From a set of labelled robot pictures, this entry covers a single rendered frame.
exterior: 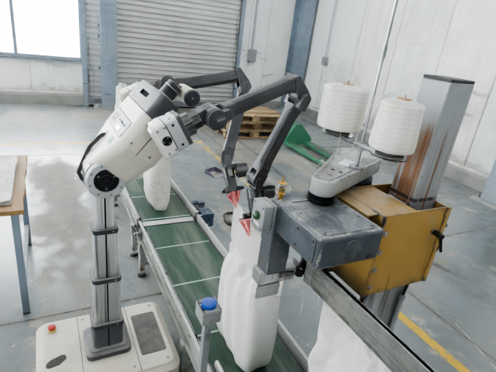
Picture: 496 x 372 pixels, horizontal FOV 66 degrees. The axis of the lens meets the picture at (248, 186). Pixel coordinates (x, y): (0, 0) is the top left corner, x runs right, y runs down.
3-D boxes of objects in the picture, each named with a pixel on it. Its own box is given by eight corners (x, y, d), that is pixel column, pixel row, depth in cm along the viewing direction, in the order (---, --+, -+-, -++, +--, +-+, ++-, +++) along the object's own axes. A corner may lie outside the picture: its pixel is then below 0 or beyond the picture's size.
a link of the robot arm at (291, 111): (289, 85, 157) (305, 92, 149) (299, 91, 160) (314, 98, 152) (241, 176, 166) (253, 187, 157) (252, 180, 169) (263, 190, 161)
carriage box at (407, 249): (319, 259, 150) (335, 186, 138) (381, 246, 166) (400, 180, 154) (362, 298, 130) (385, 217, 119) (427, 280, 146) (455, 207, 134)
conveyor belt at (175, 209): (102, 145, 471) (102, 138, 468) (135, 145, 489) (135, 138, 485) (142, 232, 293) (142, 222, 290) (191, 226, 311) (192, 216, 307)
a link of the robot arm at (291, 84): (294, 66, 154) (308, 70, 146) (299, 97, 161) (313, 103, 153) (194, 106, 141) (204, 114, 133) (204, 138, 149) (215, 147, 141)
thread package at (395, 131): (357, 144, 124) (370, 92, 118) (389, 143, 131) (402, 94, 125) (391, 159, 112) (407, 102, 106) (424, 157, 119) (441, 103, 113)
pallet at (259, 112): (210, 111, 731) (210, 104, 726) (266, 113, 779) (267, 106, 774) (224, 122, 663) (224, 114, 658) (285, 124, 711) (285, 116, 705)
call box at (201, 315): (194, 312, 149) (195, 300, 147) (213, 308, 153) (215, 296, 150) (201, 326, 143) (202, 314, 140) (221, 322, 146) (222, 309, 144)
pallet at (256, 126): (209, 119, 736) (210, 111, 731) (264, 119, 791) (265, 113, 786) (227, 131, 668) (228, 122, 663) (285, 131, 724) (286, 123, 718)
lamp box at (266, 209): (250, 221, 126) (254, 197, 123) (262, 220, 128) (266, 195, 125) (260, 232, 120) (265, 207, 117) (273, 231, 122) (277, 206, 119)
